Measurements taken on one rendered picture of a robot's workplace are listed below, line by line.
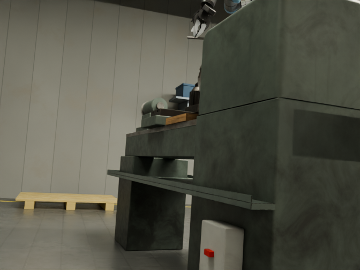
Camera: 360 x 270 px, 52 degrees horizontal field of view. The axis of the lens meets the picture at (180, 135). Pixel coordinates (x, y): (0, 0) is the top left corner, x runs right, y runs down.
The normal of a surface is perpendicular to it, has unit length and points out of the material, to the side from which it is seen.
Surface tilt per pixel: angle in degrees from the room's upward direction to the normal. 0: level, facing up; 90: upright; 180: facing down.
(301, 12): 90
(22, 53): 90
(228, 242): 90
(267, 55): 90
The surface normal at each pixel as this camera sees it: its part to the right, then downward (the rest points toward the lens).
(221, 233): -0.92, -0.09
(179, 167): 0.38, -0.05
